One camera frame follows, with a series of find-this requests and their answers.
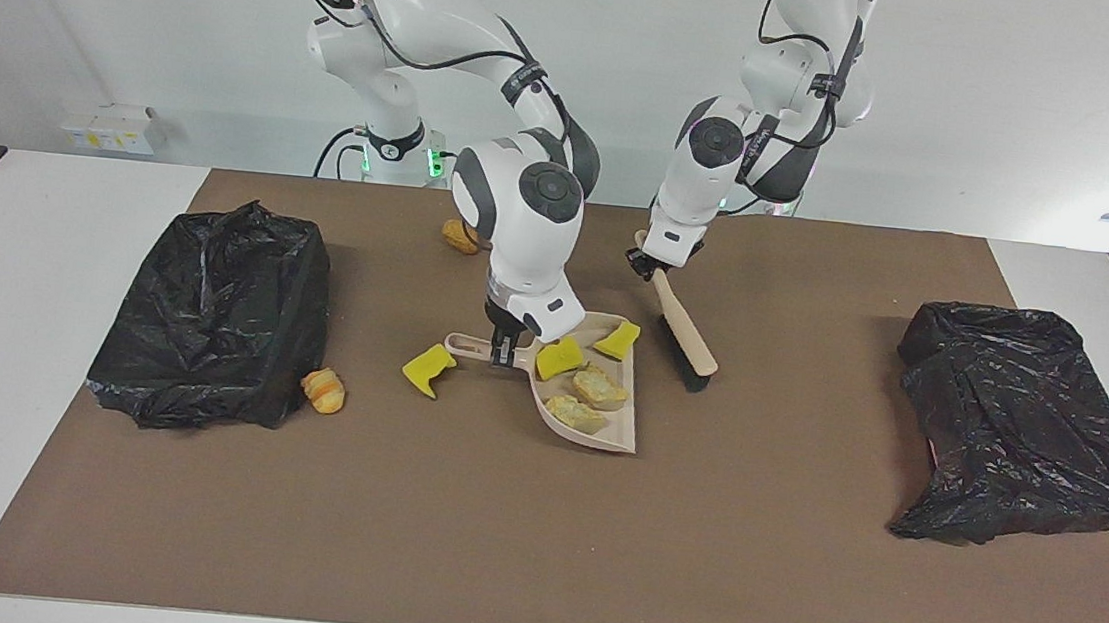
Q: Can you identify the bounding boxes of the beige hand brush black bristles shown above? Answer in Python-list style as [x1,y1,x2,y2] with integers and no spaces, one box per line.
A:
[620,228,731,396]

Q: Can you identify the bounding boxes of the flared yellow sponge piece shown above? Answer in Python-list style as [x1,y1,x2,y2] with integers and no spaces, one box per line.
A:
[592,318,643,363]

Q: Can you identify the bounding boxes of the crumpled closed black trash bag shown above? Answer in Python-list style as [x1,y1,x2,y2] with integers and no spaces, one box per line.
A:
[881,297,1109,559]

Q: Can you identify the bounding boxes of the beige plastic dustpan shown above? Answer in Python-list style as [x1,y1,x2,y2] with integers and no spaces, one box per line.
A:
[435,299,650,456]

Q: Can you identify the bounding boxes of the notched yellow sponge piece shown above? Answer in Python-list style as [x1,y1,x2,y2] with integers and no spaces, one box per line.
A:
[399,341,460,402]

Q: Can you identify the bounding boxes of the torn croissant bread piece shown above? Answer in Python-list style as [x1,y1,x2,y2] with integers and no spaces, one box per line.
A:
[542,393,610,436]
[570,363,631,412]

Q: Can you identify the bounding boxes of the brown peanut shaped bread toy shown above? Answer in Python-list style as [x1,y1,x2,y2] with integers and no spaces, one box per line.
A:
[439,218,485,257]

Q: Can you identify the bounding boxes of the brown table mat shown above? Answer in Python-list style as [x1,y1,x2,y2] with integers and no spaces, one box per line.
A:
[0,150,1109,623]

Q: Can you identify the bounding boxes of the open black bag trash bin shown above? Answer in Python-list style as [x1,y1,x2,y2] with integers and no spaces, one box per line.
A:
[82,188,340,445]

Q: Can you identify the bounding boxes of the black right base cable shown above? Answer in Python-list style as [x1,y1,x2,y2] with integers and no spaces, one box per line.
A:
[313,123,371,183]

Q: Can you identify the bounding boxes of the rounded yellow sponge piece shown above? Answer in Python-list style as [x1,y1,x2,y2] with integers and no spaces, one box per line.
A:
[533,334,589,385]

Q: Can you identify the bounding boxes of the small striped croissant toy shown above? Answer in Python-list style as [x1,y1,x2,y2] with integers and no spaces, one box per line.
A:
[298,366,349,417]

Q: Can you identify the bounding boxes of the white wall socket box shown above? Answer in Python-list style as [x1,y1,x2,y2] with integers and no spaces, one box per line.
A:
[59,99,164,157]

